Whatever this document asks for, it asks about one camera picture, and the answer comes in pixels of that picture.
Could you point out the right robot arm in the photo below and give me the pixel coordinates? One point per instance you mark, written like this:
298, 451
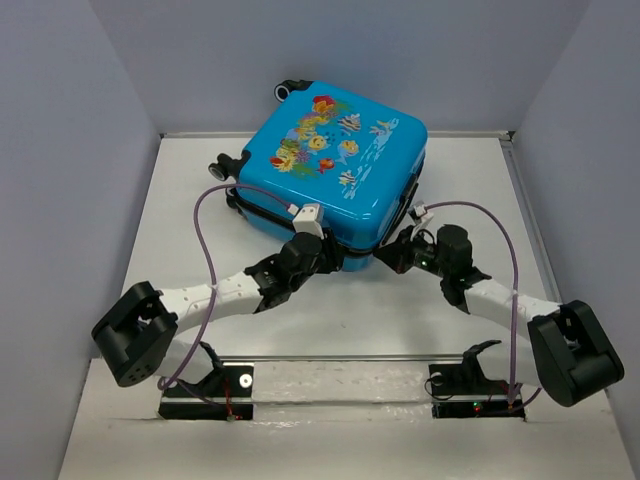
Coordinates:
573, 357

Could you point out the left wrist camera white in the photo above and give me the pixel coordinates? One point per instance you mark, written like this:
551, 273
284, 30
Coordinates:
308, 219

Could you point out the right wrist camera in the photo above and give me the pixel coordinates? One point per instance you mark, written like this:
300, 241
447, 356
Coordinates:
420, 214

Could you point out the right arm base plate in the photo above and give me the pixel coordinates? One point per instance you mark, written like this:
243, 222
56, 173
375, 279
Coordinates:
455, 397

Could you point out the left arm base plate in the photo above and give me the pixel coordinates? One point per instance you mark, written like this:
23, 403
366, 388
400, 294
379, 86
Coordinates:
224, 395

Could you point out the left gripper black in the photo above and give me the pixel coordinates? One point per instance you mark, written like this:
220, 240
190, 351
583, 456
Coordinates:
332, 259

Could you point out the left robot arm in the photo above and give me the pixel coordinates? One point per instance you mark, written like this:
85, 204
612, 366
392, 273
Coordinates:
137, 336

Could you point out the blue kids suitcase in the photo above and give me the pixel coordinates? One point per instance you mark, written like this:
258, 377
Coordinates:
359, 159

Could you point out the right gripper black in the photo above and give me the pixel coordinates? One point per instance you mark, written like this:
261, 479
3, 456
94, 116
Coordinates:
392, 255

